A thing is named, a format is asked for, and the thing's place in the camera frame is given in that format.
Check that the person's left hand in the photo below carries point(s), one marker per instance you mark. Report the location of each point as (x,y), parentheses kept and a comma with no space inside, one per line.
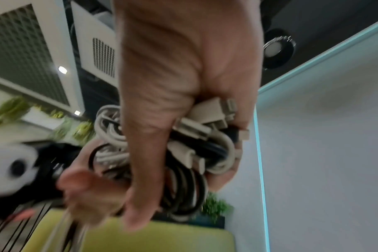
(92,192)

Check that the yellow-green seat cushion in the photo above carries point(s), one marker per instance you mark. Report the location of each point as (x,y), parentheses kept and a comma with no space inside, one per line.
(164,238)

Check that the black round ceiling lamp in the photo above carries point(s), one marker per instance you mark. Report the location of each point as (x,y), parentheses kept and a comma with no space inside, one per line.
(277,49)

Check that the white grid ceiling panel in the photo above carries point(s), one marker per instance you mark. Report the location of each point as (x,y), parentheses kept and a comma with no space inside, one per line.
(24,49)

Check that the green potted plant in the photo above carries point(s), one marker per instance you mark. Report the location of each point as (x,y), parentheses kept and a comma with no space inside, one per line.
(217,209)

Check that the white air vent unit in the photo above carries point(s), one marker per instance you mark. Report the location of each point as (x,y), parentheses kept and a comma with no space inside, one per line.
(94,39)

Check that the person's right hand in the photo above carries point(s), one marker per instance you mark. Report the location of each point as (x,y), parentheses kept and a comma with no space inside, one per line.
(176,61)

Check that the black striped white clothing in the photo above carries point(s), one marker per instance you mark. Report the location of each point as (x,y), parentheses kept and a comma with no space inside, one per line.
(11,233)

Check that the large hanging green plant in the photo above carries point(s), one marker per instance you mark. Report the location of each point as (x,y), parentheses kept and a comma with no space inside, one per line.
(10,109)

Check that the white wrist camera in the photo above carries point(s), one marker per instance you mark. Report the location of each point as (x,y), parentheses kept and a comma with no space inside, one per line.
(8,167)

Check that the row of small green plants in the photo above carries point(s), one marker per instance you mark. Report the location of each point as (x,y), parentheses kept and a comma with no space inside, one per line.
(75,126)

